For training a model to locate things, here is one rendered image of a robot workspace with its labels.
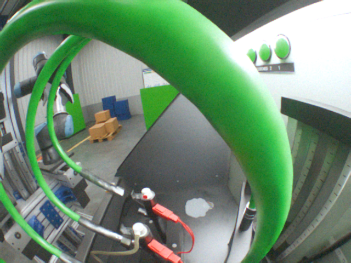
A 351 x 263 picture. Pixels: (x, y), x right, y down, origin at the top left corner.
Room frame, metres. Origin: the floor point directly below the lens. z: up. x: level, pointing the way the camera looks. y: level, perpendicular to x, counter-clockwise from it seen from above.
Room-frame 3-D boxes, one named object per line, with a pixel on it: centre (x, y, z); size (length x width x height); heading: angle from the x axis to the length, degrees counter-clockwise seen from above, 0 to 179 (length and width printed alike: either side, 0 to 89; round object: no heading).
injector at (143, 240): (0.11, 0.08, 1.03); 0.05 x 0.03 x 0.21; 88
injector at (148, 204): (0.19, 0.08, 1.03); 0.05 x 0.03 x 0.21; 88
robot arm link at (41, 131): (0.55, 0.76, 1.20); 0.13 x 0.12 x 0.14; 125
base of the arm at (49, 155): (0.55, 0.77, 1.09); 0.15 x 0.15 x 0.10
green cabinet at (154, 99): (3.90, 0.27, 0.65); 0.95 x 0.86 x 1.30; 89
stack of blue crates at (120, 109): (6.41, 2.69, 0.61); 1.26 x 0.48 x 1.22; 81
